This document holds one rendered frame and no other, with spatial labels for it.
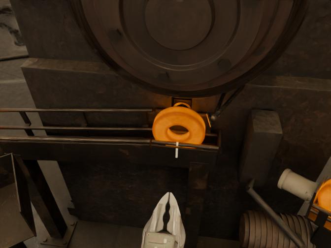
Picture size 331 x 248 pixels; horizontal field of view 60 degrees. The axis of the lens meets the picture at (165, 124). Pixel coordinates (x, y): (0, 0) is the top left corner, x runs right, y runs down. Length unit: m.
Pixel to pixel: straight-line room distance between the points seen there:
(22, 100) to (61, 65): 1.51
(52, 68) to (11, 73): 1.89
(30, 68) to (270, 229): 0.84
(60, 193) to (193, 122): 1.06
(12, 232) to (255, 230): 0.66
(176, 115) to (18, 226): 0.51
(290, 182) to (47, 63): 0.76
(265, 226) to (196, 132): 0.34
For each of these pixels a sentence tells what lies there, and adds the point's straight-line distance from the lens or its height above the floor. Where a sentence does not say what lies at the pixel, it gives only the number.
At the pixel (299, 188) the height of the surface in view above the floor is 0.69.
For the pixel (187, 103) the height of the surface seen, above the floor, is 0.77.
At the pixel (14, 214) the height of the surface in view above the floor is 0.61.
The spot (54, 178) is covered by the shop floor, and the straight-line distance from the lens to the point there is 1.76.
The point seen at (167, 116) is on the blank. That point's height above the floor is 0.80.
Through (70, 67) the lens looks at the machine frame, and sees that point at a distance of 0.90.
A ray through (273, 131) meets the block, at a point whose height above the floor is 0.80.
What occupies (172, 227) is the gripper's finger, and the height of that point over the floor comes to 0.74.
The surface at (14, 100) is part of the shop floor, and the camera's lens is 2.44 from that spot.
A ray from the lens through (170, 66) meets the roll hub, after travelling 0.58.
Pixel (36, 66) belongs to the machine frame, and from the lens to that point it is 0.94.
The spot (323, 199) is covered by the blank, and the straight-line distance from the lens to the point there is 0.84.
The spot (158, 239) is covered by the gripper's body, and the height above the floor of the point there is 0.79.
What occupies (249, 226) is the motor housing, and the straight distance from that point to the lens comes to 0.92.
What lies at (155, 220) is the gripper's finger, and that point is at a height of 0.76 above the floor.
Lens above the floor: 1.31
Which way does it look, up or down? 42 degrees down
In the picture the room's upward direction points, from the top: straight up
